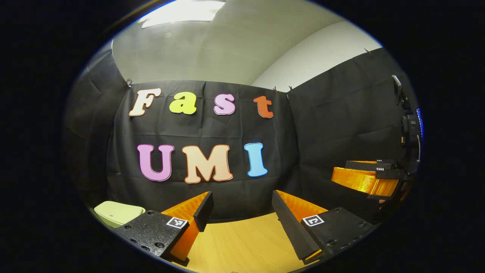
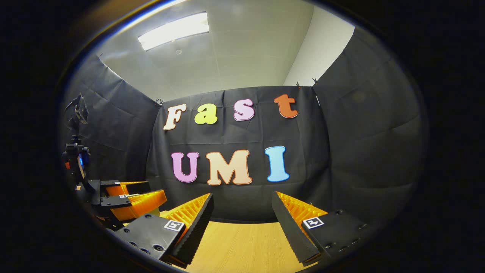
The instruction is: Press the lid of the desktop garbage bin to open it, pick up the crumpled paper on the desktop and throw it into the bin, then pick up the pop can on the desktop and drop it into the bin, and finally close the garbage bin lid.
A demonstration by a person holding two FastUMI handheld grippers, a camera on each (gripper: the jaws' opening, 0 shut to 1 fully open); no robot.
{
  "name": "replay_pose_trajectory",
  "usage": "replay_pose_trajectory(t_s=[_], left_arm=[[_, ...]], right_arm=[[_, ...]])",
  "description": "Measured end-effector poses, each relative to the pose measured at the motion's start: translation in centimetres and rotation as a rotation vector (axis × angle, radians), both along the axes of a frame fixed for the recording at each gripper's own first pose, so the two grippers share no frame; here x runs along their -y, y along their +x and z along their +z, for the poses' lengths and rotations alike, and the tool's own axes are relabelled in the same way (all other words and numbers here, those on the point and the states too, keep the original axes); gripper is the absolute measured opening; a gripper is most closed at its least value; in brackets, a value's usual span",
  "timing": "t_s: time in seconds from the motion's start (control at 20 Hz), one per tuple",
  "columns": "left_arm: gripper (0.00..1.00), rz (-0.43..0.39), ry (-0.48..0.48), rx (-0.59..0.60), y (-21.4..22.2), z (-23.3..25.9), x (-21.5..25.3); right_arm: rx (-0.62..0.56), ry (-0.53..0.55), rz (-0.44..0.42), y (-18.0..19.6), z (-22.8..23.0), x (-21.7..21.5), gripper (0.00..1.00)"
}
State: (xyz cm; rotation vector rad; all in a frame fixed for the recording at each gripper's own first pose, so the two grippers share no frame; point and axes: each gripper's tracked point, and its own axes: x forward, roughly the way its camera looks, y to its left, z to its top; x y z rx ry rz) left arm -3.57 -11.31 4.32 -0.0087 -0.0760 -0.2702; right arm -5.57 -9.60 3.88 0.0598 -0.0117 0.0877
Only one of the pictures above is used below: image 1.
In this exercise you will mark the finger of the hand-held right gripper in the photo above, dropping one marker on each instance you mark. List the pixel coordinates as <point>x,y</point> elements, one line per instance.
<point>369,165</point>
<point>363,182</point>

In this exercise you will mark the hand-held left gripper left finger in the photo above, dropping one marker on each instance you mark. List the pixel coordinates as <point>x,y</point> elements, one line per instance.
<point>204,210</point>

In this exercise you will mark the wooden desktop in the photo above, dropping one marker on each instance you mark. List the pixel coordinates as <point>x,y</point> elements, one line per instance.
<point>246,246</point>

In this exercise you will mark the green desktop garbage bin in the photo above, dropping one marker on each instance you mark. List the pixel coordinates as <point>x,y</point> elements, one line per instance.
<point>117,213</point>

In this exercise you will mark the ceiling light panel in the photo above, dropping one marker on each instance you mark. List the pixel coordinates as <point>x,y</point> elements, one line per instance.
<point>182,11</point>

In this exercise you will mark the black backdrop cloth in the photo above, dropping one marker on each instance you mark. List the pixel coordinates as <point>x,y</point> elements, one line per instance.
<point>227,129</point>

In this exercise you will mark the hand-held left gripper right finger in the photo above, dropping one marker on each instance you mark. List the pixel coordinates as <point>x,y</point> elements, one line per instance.
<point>293,231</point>

